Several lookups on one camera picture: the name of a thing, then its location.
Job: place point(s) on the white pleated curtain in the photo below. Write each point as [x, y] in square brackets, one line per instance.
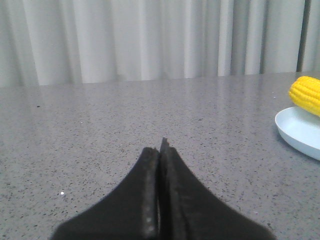
[49, 42]

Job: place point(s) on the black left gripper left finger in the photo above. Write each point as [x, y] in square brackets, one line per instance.
[129, 212]

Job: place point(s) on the yellow corn cob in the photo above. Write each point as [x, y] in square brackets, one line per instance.
[305, 93]

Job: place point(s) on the light blue round plate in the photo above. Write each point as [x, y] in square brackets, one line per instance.
[300, 129]

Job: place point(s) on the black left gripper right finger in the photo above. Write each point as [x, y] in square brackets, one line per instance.
[189, 211]

